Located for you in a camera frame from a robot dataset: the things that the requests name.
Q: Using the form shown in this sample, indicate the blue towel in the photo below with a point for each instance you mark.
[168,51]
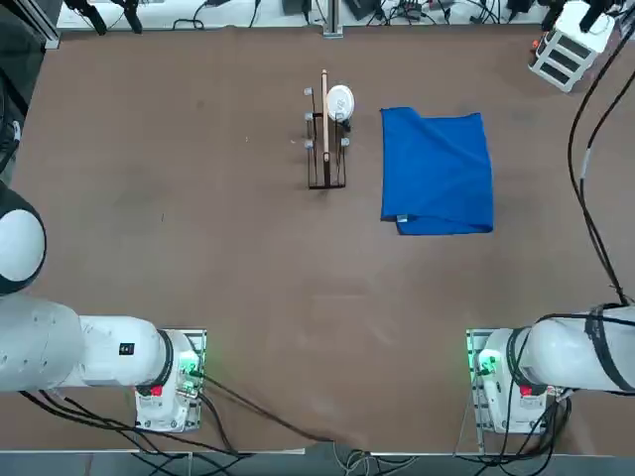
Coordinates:
[436,168]

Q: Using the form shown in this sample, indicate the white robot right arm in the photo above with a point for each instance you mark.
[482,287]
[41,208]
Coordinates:
[560,357]

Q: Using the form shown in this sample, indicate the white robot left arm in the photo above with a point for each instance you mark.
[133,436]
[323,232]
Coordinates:
[49,347]

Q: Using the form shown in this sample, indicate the white stacked box unit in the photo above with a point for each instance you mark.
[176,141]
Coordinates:
[570,27]

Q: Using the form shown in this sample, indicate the ribbed black power adapter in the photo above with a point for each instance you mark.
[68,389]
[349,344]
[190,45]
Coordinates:
[362,7]

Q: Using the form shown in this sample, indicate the white cup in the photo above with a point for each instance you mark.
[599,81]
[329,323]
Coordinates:
[341,101]

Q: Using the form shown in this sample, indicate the aluminium profile rail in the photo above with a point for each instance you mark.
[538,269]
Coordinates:
[49,37]

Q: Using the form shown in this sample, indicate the aluminium camera post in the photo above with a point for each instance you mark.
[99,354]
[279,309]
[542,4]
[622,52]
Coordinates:
[332,22]

